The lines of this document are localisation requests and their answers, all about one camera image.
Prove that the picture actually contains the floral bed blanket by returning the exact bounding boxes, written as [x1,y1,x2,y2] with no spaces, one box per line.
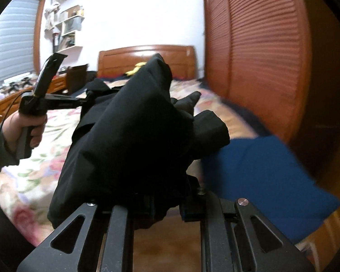
[0,80,258,246]

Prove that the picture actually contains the wooden bed headboard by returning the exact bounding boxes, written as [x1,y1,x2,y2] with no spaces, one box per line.
[97,45,197,80]

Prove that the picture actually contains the black double-breasted coat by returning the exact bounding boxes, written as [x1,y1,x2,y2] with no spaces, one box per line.
[48,54,230,229]

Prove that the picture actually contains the yellow Pikachu plush toy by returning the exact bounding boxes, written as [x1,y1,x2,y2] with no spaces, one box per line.
[125,62,146,76]

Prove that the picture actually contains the dark wooden chair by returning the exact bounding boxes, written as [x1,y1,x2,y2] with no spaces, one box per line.
[65,65,97,95]

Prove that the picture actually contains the tied beige curtain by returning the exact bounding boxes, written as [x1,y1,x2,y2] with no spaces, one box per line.
[45,0,64,31]

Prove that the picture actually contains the wooden louvered wardrobe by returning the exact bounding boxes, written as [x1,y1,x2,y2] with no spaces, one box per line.
[204,0,340,179]

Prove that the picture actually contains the grey window blind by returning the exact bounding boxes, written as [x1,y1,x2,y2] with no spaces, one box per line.
[0,0,41,81]

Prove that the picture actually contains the person's left hand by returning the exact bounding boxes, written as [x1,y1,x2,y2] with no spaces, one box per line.
[2,111,47,153]

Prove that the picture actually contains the folded navy blue garment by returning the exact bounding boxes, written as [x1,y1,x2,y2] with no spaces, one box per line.
[201,136,340,244]

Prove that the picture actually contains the wooden desk with cabinets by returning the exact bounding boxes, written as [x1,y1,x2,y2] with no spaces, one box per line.
[0,74,66,123]

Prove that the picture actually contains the white wall shelf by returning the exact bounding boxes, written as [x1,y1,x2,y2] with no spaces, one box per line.
[53,5,85,53]

